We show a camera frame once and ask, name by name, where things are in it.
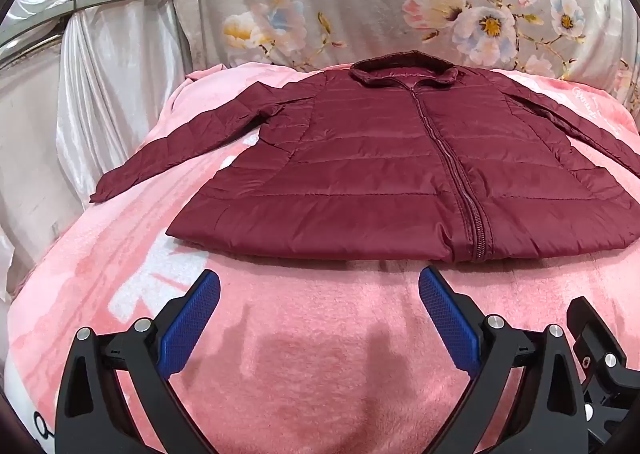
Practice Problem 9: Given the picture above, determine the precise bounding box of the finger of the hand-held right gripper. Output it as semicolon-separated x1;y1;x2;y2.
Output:
585;386;640;454
569;296;640;388

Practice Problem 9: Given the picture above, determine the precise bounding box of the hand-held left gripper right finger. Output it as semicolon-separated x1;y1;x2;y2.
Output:
419;266;589;454

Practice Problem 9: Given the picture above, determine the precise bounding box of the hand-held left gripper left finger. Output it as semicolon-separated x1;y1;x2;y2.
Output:
55;269;221;454

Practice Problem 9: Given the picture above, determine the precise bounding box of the maroon quilted puffer jacket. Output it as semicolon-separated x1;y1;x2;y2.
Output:
90;50;640;265

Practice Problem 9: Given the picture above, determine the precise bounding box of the pink printed fleece blanket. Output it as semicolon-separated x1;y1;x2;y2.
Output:
0;61;640;454

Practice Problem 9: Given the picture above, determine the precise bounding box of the white satin curtain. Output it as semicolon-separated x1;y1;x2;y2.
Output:
0;0;201;305

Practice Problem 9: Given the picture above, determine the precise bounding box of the chrome metal tube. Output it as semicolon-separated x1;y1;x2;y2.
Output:
0;30;66;66

